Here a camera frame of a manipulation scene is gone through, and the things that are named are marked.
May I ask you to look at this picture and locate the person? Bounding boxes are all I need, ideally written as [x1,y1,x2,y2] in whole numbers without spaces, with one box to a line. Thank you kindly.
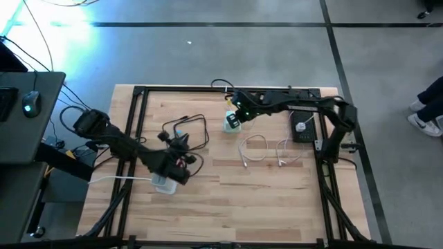
[406,75,443,138]

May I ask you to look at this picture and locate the black computer mouse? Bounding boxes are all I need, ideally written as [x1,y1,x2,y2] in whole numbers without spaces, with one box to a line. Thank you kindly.
[21,90,43,119]

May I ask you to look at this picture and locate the flat black power strip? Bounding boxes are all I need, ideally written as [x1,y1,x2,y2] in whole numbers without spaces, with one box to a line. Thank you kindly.
[290,110,318,144]

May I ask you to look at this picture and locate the black USB cable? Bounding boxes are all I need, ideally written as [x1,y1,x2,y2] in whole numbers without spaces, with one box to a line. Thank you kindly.
[157,113,210,178]

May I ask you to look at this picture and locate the white power cord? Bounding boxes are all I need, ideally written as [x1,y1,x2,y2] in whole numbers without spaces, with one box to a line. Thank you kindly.
[87,174,154,185]

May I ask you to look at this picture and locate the tall white power strip tower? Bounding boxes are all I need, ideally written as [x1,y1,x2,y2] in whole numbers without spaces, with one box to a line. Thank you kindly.
[150,172,179,196]

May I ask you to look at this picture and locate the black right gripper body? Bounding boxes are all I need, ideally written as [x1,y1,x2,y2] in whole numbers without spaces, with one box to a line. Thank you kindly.
[224,99,254,131]

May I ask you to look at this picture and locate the black side desk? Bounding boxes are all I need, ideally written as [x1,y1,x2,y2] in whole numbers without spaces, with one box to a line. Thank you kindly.
[0,71,67,165]

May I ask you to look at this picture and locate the black keyboard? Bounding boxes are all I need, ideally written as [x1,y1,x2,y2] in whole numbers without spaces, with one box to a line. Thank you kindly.
[0,86,19,123]

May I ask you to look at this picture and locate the small pale green outlet cube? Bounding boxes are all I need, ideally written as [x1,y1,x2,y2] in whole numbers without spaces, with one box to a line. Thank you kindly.
[222,109,244,135]

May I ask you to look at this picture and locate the thin white USB cable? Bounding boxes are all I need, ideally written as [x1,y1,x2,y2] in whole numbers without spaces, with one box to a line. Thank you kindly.
[275,113,317,168]

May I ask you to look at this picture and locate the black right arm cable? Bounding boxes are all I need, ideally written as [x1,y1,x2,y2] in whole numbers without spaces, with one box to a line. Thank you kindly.
[210,77,240,102]

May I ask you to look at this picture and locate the black laptop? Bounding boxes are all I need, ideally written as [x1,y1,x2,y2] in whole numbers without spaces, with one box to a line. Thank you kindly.
[0,40,29,74]

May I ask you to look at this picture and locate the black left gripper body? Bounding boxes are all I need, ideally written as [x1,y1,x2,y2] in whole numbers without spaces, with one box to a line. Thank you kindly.
[165,148,199,186]

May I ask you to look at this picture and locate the grey braided USB cable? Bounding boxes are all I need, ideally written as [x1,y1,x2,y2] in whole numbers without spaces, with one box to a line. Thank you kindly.
[237,119,269,169]

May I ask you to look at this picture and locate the black metal table frame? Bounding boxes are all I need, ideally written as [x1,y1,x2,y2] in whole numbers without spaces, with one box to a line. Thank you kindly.
[82,84,373,249]

